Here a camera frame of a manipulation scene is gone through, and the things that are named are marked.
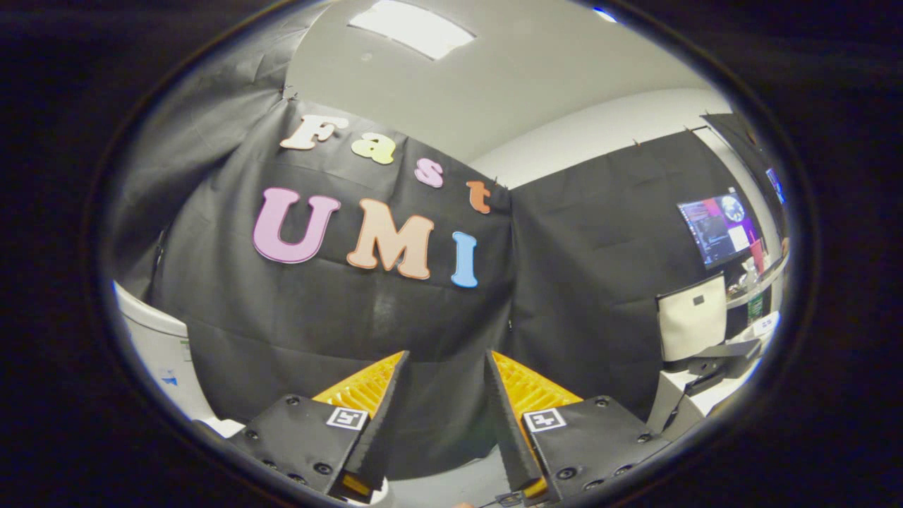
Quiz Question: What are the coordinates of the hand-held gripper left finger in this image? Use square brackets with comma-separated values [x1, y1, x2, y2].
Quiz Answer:
[229, 351, 410, 503]

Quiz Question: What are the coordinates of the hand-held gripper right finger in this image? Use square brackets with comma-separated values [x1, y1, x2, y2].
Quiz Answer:
[485, 349, 671, 503]

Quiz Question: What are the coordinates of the white toilet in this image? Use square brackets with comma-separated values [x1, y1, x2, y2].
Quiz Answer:
[113, 282, 246, 440]

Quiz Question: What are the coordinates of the computer monitor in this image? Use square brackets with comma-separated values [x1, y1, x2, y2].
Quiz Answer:
[677, 188, 764, 270]

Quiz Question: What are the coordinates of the ceiling light panel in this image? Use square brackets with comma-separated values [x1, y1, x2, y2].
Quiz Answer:
[348, 0, 475, 61]

